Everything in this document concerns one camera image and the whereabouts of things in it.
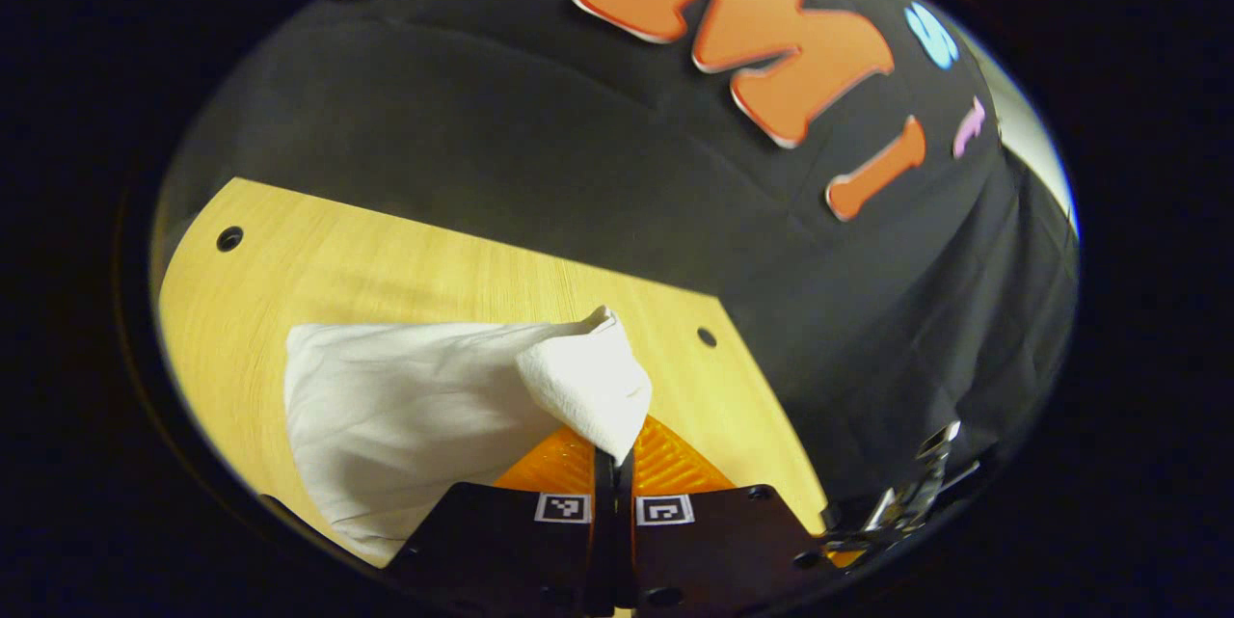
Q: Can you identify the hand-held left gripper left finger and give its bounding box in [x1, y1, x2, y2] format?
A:
[386, 425, 618, 618]

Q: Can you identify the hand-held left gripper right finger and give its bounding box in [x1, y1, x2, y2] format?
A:
[615, 414, 832, 618]

